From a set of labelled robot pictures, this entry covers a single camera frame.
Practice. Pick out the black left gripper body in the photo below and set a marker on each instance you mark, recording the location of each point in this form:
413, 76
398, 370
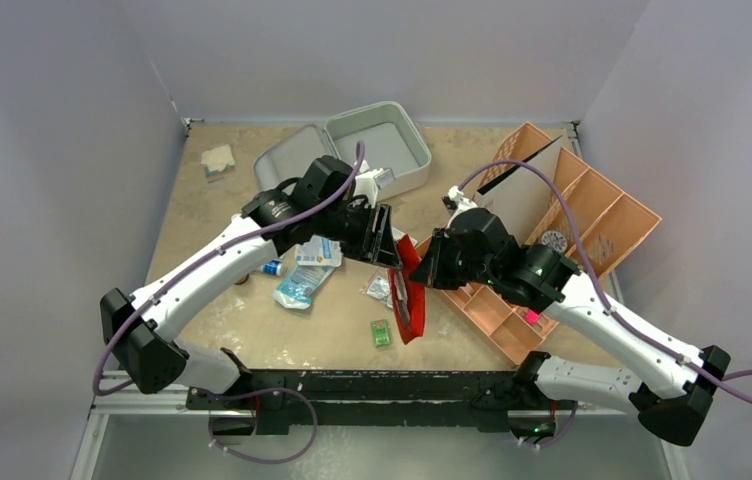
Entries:
349, 225

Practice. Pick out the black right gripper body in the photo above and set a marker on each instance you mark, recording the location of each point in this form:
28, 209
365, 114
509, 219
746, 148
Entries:
442, 259

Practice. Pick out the red fabric pouch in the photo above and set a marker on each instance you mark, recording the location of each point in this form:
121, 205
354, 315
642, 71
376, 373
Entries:
408, 298

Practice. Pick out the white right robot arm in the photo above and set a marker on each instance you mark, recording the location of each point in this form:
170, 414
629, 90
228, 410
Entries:
668, 384

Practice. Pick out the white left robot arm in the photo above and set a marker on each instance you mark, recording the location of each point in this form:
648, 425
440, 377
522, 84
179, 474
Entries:
332, 199

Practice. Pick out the grey open medicine case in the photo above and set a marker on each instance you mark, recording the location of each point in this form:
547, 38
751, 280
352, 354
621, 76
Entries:
392, 141

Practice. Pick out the clear bag of sachets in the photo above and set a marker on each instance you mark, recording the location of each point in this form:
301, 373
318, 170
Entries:
378, 287

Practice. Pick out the white blue mask packet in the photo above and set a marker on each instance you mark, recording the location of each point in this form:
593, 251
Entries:
319, 252

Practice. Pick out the small green box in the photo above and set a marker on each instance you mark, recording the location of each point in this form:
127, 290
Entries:
381, 334

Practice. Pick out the pink sticky note block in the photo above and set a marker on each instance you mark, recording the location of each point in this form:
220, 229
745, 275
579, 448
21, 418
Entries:
532, 317

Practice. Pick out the blue clear wipes packet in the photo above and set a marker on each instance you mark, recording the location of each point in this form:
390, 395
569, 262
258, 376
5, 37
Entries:
296, 291

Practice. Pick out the white bottle blue label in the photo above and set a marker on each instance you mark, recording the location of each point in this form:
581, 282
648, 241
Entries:
274, 268

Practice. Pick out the peach plastic desk organizer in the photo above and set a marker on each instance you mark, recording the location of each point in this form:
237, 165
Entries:
590, 210

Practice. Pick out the white sponge pad stack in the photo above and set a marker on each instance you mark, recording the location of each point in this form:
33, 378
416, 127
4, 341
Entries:
217, 163

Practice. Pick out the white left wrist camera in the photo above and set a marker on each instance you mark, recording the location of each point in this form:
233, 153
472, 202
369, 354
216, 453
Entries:
371, 183

